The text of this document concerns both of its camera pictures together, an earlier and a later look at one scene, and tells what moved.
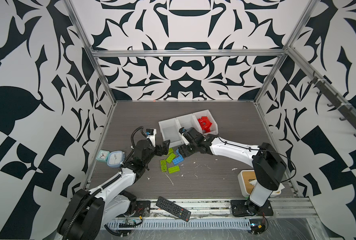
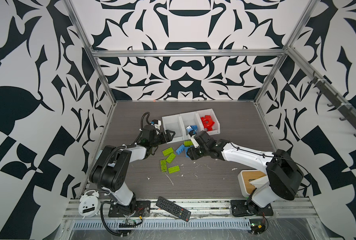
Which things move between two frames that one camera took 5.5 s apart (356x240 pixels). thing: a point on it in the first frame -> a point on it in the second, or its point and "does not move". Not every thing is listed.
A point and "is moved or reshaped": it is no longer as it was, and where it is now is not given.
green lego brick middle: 171,157 does not move
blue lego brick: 178,159 is moved or reshaped
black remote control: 173,208 does not move
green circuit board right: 257,226 does not move
